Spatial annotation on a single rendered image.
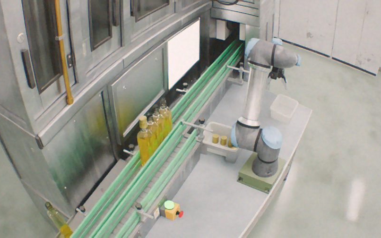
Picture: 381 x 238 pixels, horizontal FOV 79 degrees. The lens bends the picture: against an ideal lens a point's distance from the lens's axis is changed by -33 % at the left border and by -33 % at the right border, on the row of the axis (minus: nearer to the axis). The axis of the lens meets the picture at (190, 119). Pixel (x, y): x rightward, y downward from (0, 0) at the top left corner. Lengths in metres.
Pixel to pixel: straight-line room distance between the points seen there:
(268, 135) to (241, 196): 0.34
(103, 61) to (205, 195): 0.82
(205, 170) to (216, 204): 0.25
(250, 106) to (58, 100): 0.87
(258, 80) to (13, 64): 1.10
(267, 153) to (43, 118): 1.03
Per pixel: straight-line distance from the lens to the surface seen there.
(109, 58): 1.32
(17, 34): 0.95
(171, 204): 1.44
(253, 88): 1.47
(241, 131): 1.50
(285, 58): 1.43
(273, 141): 1.47
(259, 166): 1.57
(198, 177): 1.68
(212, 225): 1.49
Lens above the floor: 2.02
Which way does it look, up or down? 39 degrees down
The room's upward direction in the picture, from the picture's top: straight up
